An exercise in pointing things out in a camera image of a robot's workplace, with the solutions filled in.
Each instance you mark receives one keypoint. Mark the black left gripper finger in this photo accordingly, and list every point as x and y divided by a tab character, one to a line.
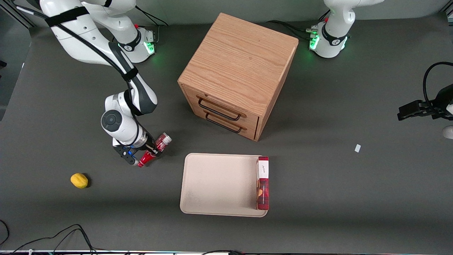
419	105
410	114

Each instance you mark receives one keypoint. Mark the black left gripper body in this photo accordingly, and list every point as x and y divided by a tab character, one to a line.
439	105

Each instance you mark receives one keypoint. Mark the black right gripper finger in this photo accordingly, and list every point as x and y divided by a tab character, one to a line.
155	151
148	144

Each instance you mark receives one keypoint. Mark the red coke bottle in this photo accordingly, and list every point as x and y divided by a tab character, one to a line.
163	141

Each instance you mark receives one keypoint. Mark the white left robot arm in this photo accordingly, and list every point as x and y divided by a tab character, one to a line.
332	32

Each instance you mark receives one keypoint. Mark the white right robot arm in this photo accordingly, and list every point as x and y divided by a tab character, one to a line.
85	39

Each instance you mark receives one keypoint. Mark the beige plastic tray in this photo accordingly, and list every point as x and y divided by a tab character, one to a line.
217	184

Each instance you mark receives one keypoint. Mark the yellow lemon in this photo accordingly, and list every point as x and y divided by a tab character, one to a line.
79	180

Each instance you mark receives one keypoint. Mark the small white paper tag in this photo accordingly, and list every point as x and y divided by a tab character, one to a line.
357	148

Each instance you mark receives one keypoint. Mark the red snack box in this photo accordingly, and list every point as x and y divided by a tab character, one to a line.
262	191

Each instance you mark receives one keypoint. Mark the wooden drawer cabinet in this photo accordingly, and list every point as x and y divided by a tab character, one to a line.
240	63

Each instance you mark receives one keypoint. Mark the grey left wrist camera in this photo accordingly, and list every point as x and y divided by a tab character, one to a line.
448	132

